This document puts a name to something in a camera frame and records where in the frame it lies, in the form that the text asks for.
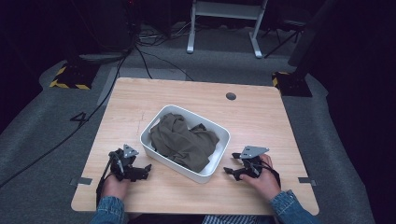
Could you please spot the person's right hand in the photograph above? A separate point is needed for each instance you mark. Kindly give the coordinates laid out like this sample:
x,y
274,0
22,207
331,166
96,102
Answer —
x,y
264,182

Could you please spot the white metal desk frame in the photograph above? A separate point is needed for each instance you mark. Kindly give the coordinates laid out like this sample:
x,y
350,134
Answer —
x,y
224,9

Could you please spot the olive green cloth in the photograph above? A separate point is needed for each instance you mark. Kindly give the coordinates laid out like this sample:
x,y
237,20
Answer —
x,y
182,143

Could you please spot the grey tape strip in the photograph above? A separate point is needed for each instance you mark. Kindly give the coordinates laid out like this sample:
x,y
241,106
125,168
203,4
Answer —
x,y
84,180
307,180

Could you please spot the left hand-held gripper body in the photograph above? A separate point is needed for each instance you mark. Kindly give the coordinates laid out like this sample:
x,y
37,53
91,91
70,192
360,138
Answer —
x,y
122,165

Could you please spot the black tripod legs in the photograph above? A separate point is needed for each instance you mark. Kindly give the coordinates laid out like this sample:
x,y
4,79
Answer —
x,y
285,34

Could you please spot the person's striped clothing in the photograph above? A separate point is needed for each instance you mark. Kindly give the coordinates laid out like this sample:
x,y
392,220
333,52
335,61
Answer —
x,y
236,219

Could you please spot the black yellow striped stand base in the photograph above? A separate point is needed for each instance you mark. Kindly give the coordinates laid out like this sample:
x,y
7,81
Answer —
x,y
73,77
292,84

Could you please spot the dark cloth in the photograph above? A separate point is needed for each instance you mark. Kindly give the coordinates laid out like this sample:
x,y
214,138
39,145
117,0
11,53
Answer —
x,y
199,127

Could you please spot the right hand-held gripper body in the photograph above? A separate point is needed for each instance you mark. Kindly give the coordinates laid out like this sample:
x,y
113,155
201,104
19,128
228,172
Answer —
x,y
252,160

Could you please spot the dark slanted stand post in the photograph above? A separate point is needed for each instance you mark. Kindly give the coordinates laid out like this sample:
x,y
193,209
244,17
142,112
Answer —
x,y
308,40

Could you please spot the white plastic bin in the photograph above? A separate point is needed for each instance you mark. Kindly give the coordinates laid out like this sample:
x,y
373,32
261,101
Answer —
x,y
218,137

